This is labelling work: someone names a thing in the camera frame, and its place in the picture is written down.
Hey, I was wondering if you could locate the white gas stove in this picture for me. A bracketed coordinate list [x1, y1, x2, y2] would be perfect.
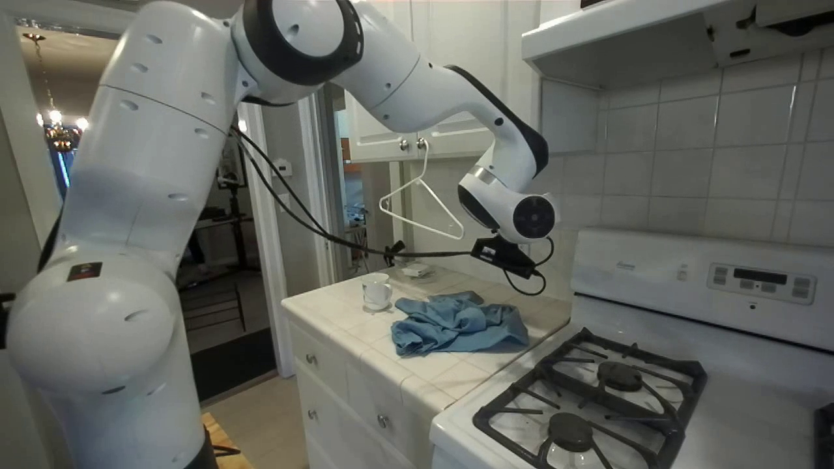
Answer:
[427, 228, 834, 469]

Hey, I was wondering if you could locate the white plastic clothes hanger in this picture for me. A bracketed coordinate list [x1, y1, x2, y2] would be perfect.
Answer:
[375, 140, 469, 246]

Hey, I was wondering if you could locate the wooden base board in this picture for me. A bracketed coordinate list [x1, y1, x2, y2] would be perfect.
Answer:
[201, 410, 255, 469]

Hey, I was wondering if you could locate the white lower cabinet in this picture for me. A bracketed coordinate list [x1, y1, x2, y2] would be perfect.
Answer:
[281, 302, 438, 469]

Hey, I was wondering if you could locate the white range hood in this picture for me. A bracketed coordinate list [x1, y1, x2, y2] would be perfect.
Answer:
[520, 0, 834, 95]

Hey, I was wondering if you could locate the lit chandelier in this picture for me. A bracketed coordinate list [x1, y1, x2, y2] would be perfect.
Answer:
[22, 24, 95, 156]

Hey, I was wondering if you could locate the white power adapter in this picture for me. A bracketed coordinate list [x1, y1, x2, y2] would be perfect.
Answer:
[399, 259, 433, 281]

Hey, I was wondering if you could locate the white mug with blue flowers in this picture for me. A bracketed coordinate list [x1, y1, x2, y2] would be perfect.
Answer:
[360, 272, 397, 315]

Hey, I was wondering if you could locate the black stove grate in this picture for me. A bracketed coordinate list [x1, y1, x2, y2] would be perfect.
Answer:
[473, 325, 710, 469]

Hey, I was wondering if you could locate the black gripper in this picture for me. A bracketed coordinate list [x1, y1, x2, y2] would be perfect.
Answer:
[469, 235, 539, 281]

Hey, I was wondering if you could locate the blue cloth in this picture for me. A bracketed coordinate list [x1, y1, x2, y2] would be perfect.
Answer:
[390, 290, 533, 360]

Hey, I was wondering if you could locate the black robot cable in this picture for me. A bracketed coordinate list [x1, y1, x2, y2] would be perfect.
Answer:
[233, 126, 554, 301]

